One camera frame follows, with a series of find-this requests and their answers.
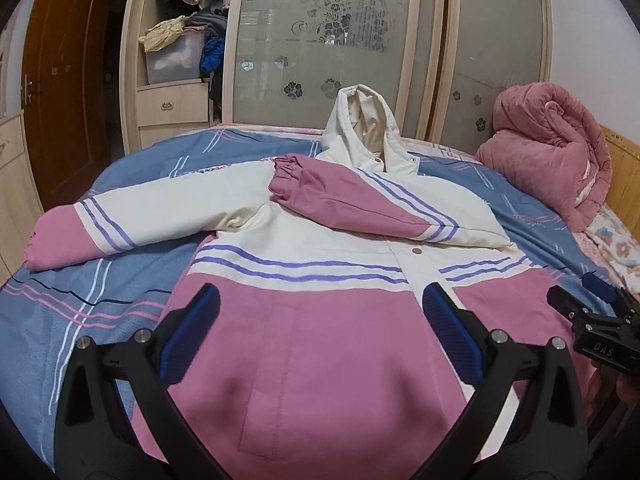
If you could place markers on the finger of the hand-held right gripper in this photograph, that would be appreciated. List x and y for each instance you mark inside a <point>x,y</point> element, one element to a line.
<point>562,302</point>
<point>602,287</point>

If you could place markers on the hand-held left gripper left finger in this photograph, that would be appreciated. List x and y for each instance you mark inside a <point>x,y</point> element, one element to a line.
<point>200,320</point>

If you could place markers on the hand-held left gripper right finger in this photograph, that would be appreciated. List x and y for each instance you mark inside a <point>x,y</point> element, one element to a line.
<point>450,330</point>

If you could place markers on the pink and white hooded jacket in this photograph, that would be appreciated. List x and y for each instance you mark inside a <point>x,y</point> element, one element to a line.
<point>310,335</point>

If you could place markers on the grey clothes pile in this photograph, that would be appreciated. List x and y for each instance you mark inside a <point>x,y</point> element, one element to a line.
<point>207,21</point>

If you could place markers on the floral bed sheet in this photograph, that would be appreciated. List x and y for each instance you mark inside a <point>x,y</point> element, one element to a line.
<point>615,245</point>

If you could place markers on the wooden headboard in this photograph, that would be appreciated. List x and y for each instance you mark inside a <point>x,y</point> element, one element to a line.
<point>625,170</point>

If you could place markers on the rolled pink quilt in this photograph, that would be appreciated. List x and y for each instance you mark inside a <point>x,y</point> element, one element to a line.
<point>540,160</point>

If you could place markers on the blue striped bed sheet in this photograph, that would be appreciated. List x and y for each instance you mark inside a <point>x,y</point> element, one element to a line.
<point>140,165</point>

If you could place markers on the beige wardrobe drawer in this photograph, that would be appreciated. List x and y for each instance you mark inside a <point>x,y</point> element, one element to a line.
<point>170,105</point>
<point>165,135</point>

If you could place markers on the pink floral mattress pad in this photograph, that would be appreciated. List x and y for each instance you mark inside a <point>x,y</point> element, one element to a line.
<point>280,128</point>

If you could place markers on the black garment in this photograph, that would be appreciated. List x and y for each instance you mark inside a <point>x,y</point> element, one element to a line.
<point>216,95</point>

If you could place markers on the light wood cabinet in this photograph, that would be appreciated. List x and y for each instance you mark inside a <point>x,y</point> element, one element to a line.
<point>12,160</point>

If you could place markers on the frosted floral sliding door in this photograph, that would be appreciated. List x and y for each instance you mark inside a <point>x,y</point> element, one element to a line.
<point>300,85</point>

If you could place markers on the translucent storage box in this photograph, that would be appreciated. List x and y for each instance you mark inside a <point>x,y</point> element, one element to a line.
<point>172,62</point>

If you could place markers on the blue garment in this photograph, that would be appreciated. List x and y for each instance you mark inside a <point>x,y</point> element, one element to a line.
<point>211,57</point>

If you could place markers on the beige wardrobe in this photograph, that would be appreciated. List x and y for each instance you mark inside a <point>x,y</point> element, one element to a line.
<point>132,60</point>

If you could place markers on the brown wooden door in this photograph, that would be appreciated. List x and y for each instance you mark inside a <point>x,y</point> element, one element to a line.
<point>65,85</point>

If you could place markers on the frosted plain sliding door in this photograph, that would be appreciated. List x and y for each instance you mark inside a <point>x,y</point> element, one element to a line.
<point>490,35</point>

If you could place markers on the yellow cloth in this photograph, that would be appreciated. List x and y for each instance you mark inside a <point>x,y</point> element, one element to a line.
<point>162,32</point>

